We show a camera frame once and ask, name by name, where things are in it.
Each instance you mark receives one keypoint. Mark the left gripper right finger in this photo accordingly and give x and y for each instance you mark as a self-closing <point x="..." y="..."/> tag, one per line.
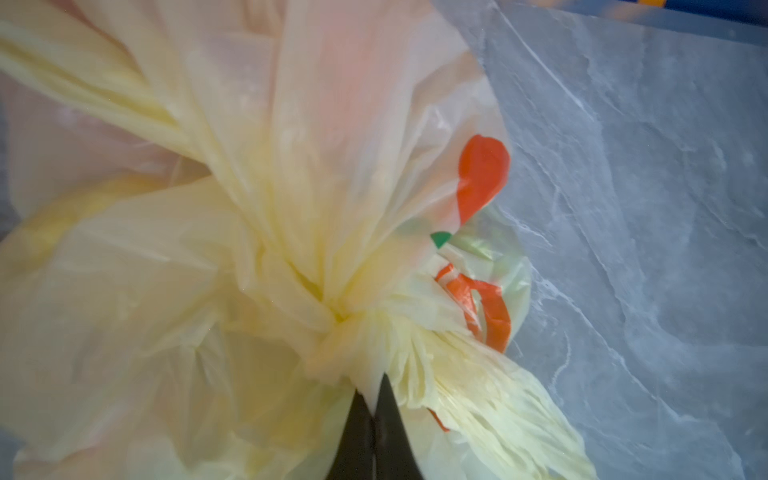
<point x="394" y="459"/>

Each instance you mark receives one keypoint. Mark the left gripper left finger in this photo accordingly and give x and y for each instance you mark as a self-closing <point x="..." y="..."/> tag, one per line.
<point x="355" y="455"/>

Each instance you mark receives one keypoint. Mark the yellow translucent plastic bag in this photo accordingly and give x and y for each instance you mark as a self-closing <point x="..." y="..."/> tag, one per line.
<point x="235" y="215"/>

